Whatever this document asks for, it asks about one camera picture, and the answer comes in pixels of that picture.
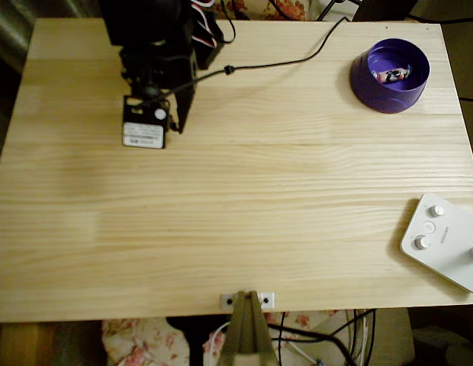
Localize purple bowl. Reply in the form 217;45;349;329
349;37;431;114

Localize olive camera stand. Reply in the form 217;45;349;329
220;290;279;366

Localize black box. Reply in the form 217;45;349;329
352;0;419;22

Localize wooden table leg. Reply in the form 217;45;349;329
0;322;56;366

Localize thick black cable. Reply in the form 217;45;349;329
266;323;358;366

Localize black looped cable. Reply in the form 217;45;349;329
220;0;237;43

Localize white desk lamp base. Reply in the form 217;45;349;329
399;193;473;297

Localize white cable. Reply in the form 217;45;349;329
202;321;232;366

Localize candy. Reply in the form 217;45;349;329
372;64;412;84

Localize beige box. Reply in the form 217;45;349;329
308;308;415;366

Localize floral fabric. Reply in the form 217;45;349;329
101;310;348;366
213;0;308;21

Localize thin black cable bundle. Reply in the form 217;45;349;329
345;308;377;366

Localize white metal bracket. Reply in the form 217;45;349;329
220;292;275;309

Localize black wrist camera white label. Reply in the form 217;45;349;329
121;95;171;149

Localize red white servo wires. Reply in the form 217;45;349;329
190;0;218;49

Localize black camera cable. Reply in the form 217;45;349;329
137;15;352;108

